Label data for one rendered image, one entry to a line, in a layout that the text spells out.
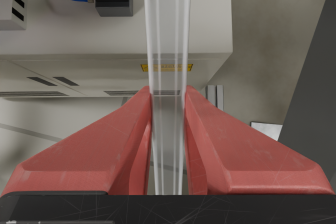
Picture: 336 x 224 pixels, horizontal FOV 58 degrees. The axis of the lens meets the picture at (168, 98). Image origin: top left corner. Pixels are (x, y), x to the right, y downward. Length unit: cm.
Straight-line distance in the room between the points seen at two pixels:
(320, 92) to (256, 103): 94
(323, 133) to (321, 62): 4
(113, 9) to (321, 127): 34
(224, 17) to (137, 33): 13
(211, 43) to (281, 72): 71
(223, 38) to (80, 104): 73
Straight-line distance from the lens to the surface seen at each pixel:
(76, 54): 48
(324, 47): 18
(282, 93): 115
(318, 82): 18
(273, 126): 112
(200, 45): 46
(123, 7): 45
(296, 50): 119
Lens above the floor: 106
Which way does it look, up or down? 84 degrees down
